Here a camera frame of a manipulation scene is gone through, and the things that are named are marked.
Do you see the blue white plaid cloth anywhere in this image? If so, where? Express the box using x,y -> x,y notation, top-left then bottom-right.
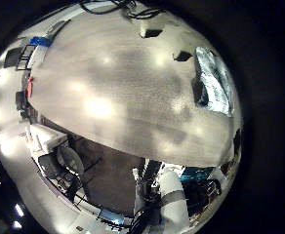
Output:
194,46 -> 235,117

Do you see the black metal frame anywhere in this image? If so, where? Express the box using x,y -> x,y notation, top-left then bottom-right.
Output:
16,44 -> 37,71

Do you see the black table-edge device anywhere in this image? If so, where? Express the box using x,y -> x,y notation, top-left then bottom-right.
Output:
15,91 -> 30,114

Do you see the thick black cable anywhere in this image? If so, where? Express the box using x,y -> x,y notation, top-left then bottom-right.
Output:
78,0 -> 165,20

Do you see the teal plastic crate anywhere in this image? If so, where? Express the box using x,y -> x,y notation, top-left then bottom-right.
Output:
181,167 -> 217,183

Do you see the blue tape strip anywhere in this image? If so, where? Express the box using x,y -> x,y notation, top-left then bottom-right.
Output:
28,36 -> 54,48

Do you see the grey round fan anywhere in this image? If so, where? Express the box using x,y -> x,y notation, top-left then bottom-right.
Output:
56,145 -> 86,179

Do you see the dark grey panel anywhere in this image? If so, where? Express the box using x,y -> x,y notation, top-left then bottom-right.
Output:
3,47 -> 22,69

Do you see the white cardboard box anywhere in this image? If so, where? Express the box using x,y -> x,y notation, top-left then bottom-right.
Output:
27,123 -> 69,154

